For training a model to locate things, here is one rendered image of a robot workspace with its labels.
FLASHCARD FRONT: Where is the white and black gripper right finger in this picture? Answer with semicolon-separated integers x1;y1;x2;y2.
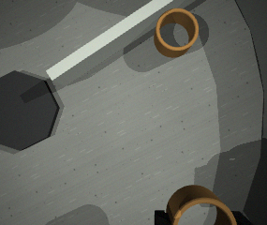
231;211;254;225

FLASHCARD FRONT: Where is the bronze bushing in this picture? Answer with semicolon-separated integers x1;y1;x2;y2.
166;185;237;225
154;8;199;58

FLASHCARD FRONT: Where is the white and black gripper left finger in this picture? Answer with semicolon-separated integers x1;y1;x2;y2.
155;210;171;225

